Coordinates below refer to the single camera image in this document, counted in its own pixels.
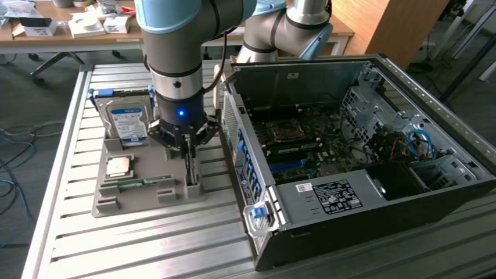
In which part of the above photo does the hard disk blue bracket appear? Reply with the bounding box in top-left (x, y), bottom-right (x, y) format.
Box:
top-left (88, 87), bottom-right (156, 148)

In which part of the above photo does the clear plastic bag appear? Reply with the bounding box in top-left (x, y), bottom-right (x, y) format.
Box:
top-left (0, 0), bottom-right (44, 19)

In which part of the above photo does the white tape roll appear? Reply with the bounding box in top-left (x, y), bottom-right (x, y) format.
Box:
top-left (73, 13), bottom-right (100, 30)

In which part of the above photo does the blue data cable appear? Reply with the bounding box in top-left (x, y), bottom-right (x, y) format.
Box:
top-left (406, 129), bottom-right (437, 162)

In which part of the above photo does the coloured power wire bundle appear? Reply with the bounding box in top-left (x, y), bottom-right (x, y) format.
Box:
top-left (386, 135), bottom-right (408, 162)

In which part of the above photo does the crumpled plastic packaging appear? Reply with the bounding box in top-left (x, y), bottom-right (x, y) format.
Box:
top-left (94, 0), bottom-right (136, 15)

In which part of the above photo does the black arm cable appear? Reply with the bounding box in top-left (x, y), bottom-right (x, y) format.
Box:
top-left (201, 26), bottom-right (241, 94)

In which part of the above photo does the green graphics card black shroud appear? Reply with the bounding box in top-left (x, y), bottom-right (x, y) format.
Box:
top-left (180, 135), bottom-right (198, 187)

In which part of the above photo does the grey power supply unit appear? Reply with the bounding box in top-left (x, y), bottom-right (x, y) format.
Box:
top-left (274, 169), bottom-right (388, 226)

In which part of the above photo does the blue expansion slot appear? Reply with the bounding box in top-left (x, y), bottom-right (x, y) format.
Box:
top-left (269, 158), bottom-right (310, 172)

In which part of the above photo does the flat white box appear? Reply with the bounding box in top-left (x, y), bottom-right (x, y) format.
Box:
top-left (68, 19), bottom-right (106, 39)

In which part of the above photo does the green motherboard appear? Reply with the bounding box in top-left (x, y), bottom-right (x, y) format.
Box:
top-left (246, 104), bottom-right (369, 185)

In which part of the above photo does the black open PC case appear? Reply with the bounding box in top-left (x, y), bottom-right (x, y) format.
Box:
top-left (212, 53), bottom-right (496, 273)

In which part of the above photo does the black metal post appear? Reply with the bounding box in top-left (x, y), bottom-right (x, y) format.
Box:
top-left (440, 34), bottom-right (496, 101)

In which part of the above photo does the white labelled box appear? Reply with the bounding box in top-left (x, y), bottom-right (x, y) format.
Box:
top-left (102, 16), bottom-right (130, 34)
top-left (22, 22), bottom-right (58, 37)

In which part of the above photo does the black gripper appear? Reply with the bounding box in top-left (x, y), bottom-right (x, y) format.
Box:
top-left (146, 92), bottom-right (222, 152)

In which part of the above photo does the grey parts rack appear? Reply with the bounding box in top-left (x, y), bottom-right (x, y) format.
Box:
top-left (90, 116), bottom-right (208, 219)

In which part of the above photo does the green RAM stick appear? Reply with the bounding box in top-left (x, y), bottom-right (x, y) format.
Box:
top-left (265, 141), bottom-right (322, 156)
top-left (101, 174), bottom-right (173, 189)

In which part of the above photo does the blue floor cable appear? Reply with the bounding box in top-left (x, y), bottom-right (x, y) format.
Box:
top-left (0, 132), bottom-right (36, 249)

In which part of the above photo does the metal CPU socket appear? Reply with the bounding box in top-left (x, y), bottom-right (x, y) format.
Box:
top-left (269, 117), bottom-right (310, 143)

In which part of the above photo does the wooden cabinet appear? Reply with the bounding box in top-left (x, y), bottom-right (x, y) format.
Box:
top-left (330, 0), bottom-right (452, 70)

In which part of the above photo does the silver CPU chip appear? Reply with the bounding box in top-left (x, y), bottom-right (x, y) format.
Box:
top-left (104, 155), bottom-right (134, 178)

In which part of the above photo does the metal drive cage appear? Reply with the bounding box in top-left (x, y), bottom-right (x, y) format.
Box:
top-left (340, 84), bottom-right (480, 191)

